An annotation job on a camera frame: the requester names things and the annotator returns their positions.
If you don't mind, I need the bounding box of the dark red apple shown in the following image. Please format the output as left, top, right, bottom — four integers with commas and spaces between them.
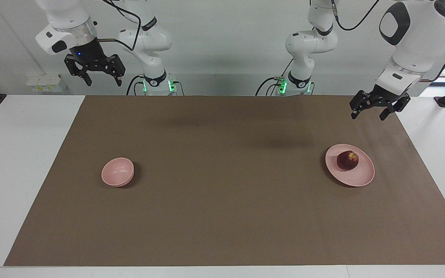
336, 151, 359, 171

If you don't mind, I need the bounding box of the pink plate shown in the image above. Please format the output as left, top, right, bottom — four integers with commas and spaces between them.
325, 144, 375, 187

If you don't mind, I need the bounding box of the pink bowl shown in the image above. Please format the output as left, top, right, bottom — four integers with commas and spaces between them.
101, 157, 135, 187

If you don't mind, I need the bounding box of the white power strip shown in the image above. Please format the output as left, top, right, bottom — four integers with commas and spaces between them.
27, 75, 68, 93

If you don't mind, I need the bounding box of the brown table mat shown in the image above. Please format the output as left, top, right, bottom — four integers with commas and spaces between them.
3, 95, 445, 267

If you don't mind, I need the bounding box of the black base cable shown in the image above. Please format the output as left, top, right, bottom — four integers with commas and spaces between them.
126, 75, 146, 96
255, 58, 294, 96

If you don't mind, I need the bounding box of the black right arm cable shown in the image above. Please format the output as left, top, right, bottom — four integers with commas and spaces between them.
98, 0, 142, 51

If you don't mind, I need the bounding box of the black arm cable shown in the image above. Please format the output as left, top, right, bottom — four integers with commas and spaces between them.
98, 0, 142, 51
331, 0, 445, 83

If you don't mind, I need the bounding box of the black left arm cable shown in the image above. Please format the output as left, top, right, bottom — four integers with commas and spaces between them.
331, 0, 445, 83

